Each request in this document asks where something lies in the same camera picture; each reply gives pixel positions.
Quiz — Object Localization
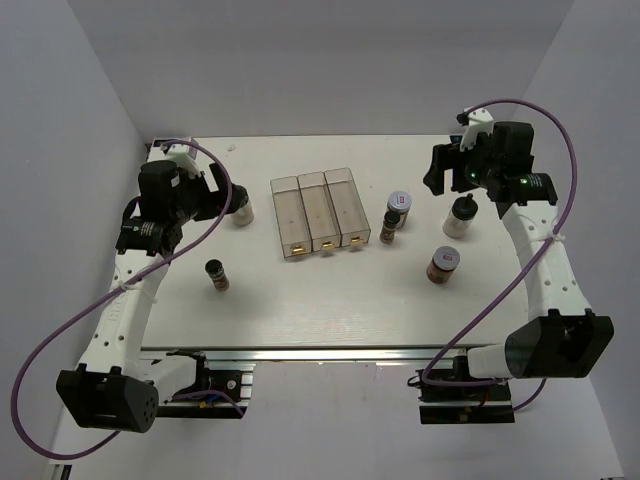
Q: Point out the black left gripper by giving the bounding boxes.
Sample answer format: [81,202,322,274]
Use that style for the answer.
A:
[170,162,244,225]

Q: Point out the clear organizer bin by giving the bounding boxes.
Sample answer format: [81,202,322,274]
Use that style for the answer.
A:
[270,176,312,259]
[297,172,340,252]
[324,168,371,248]

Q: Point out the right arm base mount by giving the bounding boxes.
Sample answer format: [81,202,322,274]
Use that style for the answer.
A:
[407,370,515,425]

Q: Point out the brown jar white lid front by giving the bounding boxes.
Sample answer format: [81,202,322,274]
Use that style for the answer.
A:
[426,246,460,284]

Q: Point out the aluminium table edge rail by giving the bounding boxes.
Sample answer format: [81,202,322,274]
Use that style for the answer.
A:
[139,344,501,364]

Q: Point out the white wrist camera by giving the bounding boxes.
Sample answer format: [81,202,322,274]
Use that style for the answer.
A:
[456,107,495,151]
[160,142,202,178]

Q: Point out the middle clear organizer bin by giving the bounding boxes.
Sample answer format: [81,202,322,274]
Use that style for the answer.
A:
[297,172,340,252]

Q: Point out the left black-cap spice bottle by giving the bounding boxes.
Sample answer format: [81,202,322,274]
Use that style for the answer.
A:
[204,259,230,292]

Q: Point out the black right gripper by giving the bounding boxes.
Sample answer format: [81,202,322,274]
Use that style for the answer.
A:
[423,133,500,196]

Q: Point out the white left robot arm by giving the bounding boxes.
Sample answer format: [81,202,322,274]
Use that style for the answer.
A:
[56,160,248,433]

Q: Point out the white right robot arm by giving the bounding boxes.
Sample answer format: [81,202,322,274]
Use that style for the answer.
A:
[423,120,614,399]

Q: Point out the brown jar white lid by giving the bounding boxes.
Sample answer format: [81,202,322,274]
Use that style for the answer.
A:
[426,246,460,284]
[387,190,412,229]

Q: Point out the white salt shaker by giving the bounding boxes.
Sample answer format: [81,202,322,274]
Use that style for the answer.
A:
[442,193,478,238]
[231,194,254,227]

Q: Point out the right white salt shaker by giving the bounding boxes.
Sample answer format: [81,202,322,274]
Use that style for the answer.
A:
[442,193,478,238]

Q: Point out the right clear organizer bin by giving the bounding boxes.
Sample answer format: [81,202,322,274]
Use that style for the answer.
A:
[324,168,371,248]

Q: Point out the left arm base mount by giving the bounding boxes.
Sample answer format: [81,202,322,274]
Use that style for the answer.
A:
[143,349,253,419]

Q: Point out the left white salt shaker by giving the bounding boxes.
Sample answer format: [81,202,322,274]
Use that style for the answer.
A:
[231,194,254,227]

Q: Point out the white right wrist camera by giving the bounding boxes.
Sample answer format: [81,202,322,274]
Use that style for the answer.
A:
[456,107,495,151]

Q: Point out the small black-cap spice bottle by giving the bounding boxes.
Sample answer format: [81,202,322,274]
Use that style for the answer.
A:
[379,210,401,244]

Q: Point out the left clear organizer bin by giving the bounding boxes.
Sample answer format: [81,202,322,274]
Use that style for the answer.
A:
[270,176,312,259]

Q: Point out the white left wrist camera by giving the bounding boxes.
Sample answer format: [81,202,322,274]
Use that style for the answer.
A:
[160,142,202,178]

